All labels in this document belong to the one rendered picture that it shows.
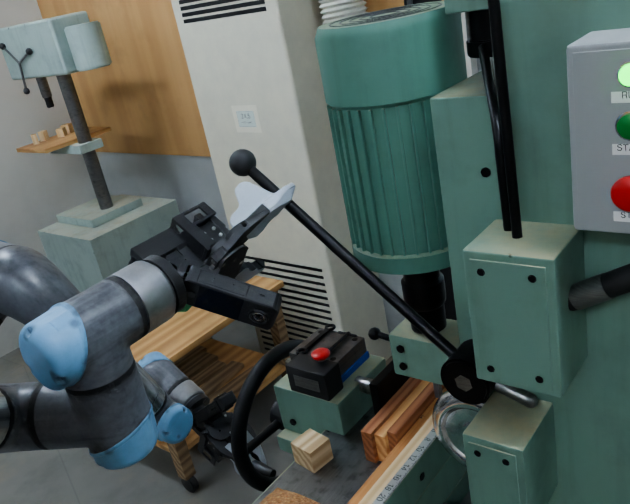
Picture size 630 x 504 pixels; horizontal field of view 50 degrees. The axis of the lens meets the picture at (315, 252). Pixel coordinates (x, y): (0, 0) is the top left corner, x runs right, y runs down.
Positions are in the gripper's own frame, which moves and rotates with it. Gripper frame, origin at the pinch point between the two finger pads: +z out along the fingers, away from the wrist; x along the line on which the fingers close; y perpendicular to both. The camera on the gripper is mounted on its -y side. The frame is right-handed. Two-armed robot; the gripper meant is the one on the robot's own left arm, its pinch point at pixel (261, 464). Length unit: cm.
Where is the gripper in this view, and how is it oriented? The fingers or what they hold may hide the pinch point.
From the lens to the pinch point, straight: 140.6
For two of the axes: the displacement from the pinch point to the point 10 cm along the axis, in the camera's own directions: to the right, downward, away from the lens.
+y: -2.3, 7.6, 6.1
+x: -6.4, 3.6, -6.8
